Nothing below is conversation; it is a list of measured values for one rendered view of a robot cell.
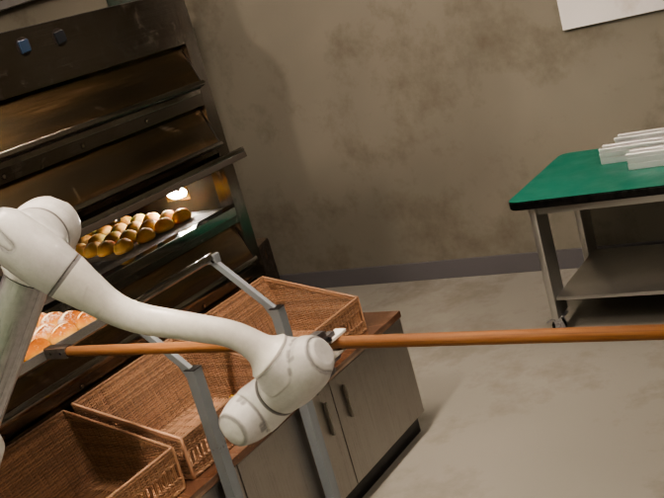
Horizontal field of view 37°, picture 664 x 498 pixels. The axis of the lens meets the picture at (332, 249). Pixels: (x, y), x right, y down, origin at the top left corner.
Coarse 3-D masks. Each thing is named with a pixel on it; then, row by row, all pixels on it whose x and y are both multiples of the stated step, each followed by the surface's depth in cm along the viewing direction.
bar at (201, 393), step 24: (192, 264) 348; (216, 264) 357; (168, 288) 337; (240, 288) 355; (144, 336) 318; (48, 360) 293; (192, 384) 313; (312, 408) 360; (216, 432) 317; (312, 432) 361; (216, 456) 319
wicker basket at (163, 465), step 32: (64, 416) 337; (32, 448) 324; (64, 448) 333; (96, 448) 334; (128, 448) 325; (160, 448) 316; (32, 480) 320; (64, 480) 329; (96, 480) 338; (128, 480) 298; (160, 480) 309
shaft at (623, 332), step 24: (360, 336) 225; (384, 336) 221; (408, 336) 217; (432, 336) 214; (456, 336) 210; (480, 336) 207; (504, 336) 204; (528, 336) 201; (552, 336) 198; (576, 336) 195; (600, 336) 193; (624, 336) 190; (648, 336) 188
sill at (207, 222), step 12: (216, 216) 416; (228, 216) 422; (192, 228) 405; (204, 228) 409; (168, 240) 395; (180, 240) 397; (144, 252) 386; (156, 252) 385; (168, 252) 391; (132, 264) 374; (144, 264) 380; (108, 276) 364; (120, 276) 369; (48, 312) 340
